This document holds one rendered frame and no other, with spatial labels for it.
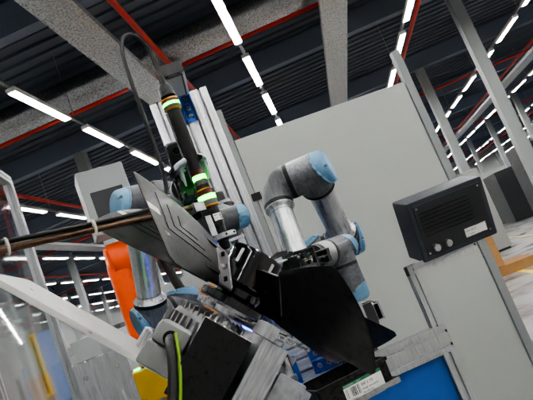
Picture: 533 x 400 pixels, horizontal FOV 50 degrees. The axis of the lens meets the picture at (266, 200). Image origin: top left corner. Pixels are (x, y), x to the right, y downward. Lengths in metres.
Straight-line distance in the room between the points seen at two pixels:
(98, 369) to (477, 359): 2.61
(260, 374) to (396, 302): 2.39
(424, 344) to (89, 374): 1.01
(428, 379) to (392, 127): 1.97
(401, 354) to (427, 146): 1.95
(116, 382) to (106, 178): 4.39
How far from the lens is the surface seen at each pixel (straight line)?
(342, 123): 3.39
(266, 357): 0.94
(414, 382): 1.80
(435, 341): 1.79
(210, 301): 1.17
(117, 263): 5.39
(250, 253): 1.18
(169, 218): 1.00
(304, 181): 1.76
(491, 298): 3.51
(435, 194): 1.78
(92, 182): 5.45
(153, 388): 1.65
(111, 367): 1.15
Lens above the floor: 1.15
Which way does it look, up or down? 8 degrees up
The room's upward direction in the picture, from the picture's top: 22 degrees counter-clockwise
